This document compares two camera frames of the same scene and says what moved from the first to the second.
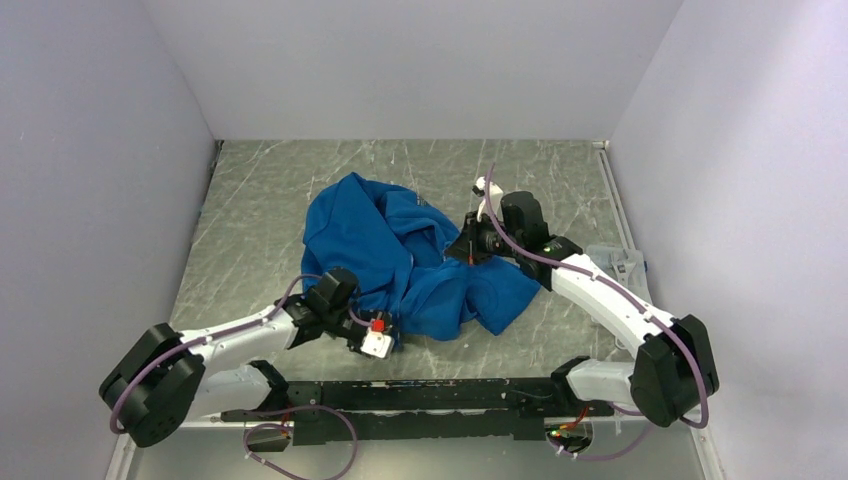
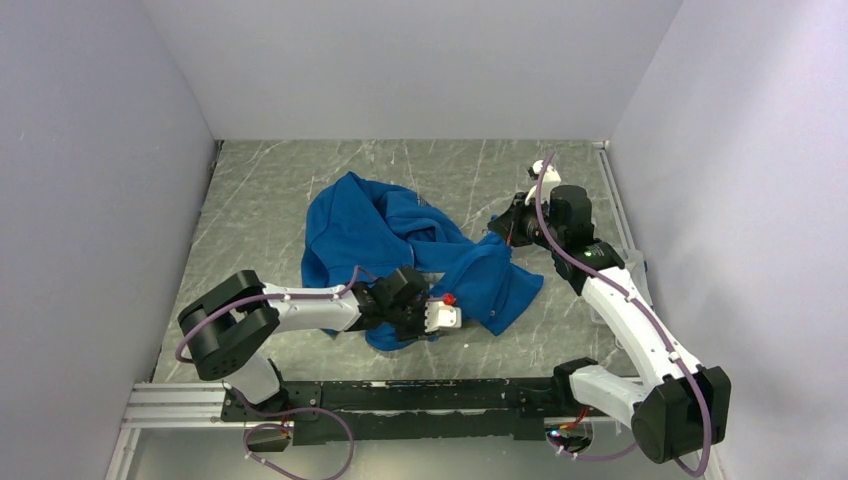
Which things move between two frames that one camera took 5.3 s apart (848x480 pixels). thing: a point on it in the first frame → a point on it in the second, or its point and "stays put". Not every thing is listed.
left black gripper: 372,314 → 419,330
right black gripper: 467,246 → 509,224
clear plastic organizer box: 625,265 stays put
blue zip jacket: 409,262 stays put
